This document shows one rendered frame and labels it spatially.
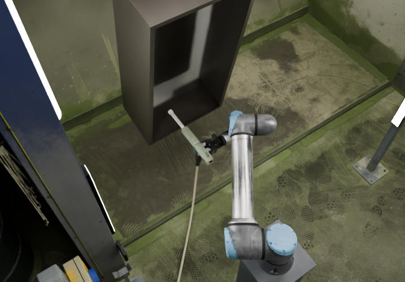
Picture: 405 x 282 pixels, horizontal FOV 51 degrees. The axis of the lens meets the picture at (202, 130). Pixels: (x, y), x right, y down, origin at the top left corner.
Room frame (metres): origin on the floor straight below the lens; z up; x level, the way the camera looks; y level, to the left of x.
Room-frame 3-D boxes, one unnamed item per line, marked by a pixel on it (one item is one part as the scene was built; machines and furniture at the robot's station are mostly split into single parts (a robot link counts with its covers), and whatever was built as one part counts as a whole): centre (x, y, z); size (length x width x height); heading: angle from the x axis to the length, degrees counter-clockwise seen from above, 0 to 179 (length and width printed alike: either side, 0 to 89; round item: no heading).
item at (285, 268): (0.77, -0.37, 0.69); 0.19 x 0.19 x 0.10
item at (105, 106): (2.71, 0.07, 0.11); 2.70 x 0.02 x 0.13; 123
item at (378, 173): (1.67, -1.28, 0.01); 0.20 x 0.20 x 0.01; 33
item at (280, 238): (0.77, -0.36, 0.83); 0.17 x 0.15 x 0.18; 88
